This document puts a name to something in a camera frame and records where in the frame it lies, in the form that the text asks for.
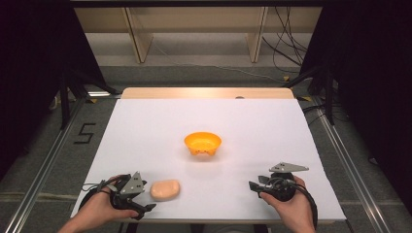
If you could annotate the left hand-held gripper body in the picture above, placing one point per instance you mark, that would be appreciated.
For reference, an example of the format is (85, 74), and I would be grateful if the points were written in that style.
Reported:
(132, 187)

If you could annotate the light wooden table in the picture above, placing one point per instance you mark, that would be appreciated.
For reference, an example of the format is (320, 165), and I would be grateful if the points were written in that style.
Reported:
(207, 93)

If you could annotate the white table cover sheet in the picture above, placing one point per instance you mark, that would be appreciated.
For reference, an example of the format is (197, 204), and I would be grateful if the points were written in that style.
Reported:
(207, 123)

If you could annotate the aluminium floor rail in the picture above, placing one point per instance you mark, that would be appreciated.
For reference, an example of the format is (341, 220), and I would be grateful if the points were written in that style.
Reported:
(42, 168)
(353, 168)

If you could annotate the person's left hand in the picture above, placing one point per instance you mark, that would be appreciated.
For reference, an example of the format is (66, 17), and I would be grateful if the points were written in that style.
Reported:
(97, 207)

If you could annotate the black metal stand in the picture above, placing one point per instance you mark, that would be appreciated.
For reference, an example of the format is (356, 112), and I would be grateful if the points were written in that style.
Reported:
(69, 93)
(324, 84)

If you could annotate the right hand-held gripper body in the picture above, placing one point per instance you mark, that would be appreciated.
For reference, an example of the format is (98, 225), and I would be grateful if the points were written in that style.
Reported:
(282, 186)

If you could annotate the person's right hand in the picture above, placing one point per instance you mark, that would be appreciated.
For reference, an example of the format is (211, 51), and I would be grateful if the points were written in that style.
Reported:
(291, 212)

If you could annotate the orange plastic bowl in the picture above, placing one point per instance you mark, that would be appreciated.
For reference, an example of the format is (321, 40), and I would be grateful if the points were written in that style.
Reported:
(202, 142)

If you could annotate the pale peach bread bun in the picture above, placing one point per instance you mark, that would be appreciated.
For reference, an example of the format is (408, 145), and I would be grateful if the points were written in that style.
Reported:
(165, 190)

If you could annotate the black curtain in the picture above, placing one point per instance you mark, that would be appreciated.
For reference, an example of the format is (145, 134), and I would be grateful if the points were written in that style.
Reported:
(372, 81)
(32, 64)

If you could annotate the beige wooden shelf unit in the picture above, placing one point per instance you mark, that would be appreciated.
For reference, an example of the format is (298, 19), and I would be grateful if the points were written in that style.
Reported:
(194, 19)

